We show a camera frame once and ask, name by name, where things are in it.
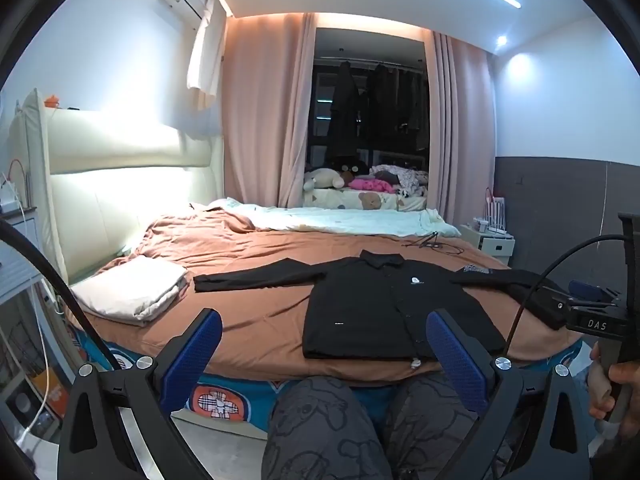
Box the black collared shirt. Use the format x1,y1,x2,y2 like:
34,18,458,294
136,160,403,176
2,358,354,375
193,250,567,361

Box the pink clothing pile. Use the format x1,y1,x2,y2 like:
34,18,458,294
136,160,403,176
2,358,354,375
348,178,396,194

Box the person's right hand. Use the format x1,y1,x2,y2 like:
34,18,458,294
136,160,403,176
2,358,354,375
587,342,640,438

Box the blue patterned bed sheet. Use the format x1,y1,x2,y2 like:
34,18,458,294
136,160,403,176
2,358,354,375
72,328,587,432

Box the orange-brown duvet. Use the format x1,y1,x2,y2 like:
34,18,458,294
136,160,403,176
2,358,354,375
90,209,578,385

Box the folded white cloth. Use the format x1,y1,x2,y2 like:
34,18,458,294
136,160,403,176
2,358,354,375
72,256,188,325

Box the white bedside cabinet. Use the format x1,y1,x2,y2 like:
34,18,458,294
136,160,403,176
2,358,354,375
459,224,515,266

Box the orange package on floor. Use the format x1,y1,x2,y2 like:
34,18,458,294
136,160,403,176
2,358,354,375
32,367,68,418

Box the patterned grey trouser legs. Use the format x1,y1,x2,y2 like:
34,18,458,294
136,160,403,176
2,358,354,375
260,373,476,479

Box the white light-blue blanket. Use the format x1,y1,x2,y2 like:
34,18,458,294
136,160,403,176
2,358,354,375
205,197,462,237

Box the white left nightstand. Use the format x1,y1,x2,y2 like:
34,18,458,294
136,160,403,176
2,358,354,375
0,207,41,304

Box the cream padded headboard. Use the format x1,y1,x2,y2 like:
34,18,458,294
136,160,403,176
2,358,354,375
9,90,224,283

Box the pink right curtain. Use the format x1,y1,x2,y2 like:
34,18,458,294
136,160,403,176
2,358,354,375
423,29,497,224

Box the pink curtain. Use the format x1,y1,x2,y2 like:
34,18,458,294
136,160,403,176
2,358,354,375
221,13,317,208
423,29,497,224

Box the cream plush toy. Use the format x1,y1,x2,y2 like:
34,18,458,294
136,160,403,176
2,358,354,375
303,168,345,192

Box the white hanging garment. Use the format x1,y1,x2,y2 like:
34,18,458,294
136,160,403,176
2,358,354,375
186,0,227,110

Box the pink left curtain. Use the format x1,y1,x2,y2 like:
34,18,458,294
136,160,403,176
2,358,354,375
221,13,317,208

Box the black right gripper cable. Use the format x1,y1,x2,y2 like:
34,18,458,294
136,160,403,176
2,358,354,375
502,233,629,359

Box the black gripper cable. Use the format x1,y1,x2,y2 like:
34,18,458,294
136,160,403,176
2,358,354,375
502,233,629,359
0,219,124,372

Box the black cable on bed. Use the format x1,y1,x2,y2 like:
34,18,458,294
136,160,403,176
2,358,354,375
401,231,464,256

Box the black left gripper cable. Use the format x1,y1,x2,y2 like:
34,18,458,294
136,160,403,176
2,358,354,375
0,219,124,372

